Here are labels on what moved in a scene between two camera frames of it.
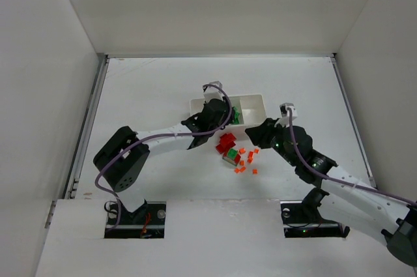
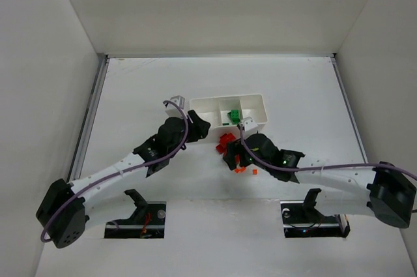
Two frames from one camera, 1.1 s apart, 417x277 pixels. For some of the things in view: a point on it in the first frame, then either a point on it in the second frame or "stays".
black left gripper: [225, 113] to [194, 126]
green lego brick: [236, 115] stays
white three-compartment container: [252, 109] stays
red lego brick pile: [227, 141] stays
